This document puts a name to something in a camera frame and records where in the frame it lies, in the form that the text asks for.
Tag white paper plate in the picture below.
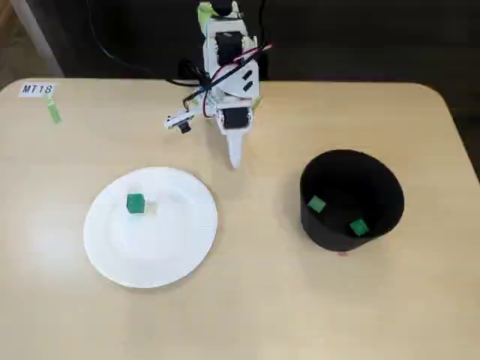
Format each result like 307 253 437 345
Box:
82 166 219 289

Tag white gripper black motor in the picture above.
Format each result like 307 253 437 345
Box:
213 106 256 170

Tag white MT18 label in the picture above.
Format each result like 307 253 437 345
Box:
17 82 56 98

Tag black cable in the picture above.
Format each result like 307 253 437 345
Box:
88 0 203 89

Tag black pot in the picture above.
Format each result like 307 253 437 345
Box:
298 148 405 253

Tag green cube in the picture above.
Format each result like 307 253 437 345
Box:
125 192 147 216
349 218 371 237
307 195 326 214

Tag white furniture leg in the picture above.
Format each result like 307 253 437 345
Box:
9 0 65 78

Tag pale green tape piece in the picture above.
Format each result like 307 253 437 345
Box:
197 2 219 34

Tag red and black wires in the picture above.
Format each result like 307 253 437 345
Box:
182 41 275 119

